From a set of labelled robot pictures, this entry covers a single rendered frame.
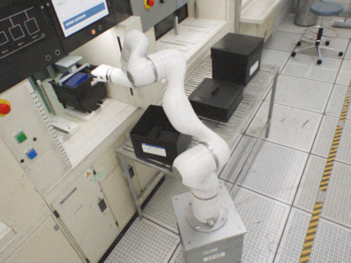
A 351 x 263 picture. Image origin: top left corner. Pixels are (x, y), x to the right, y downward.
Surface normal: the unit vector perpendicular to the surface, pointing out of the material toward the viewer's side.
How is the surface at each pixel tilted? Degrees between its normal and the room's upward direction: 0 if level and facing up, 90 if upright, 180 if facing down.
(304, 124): 0
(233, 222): 0
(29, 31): 90
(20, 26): 90
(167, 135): 0
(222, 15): 90
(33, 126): 90
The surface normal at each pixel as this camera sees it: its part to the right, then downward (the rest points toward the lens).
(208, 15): -0.51, 0.61
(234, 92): -0.11, -0.75
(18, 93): 0.85, 0.27
